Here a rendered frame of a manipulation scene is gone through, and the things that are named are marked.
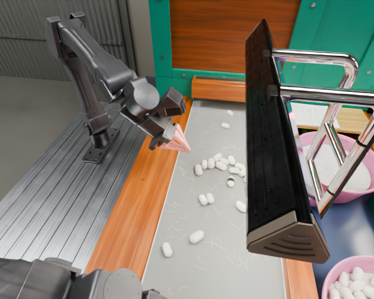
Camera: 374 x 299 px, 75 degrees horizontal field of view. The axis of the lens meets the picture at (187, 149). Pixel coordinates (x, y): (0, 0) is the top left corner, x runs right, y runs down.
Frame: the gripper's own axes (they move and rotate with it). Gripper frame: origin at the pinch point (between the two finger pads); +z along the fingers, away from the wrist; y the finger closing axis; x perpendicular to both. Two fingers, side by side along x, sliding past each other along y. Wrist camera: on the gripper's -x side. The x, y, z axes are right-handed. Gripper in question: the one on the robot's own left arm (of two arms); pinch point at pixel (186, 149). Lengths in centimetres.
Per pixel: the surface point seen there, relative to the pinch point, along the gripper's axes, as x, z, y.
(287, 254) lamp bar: -25.7, -0.5, -34.9
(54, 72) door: 174, -87, 180
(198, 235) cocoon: 3.3, 10.7, -18.8
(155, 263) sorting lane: 10.6, 5.3, -25.9
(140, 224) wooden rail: 12.1, -0.3, -18.6
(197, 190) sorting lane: 6.3, 10.5, -4.2
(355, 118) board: -30, 48, 35
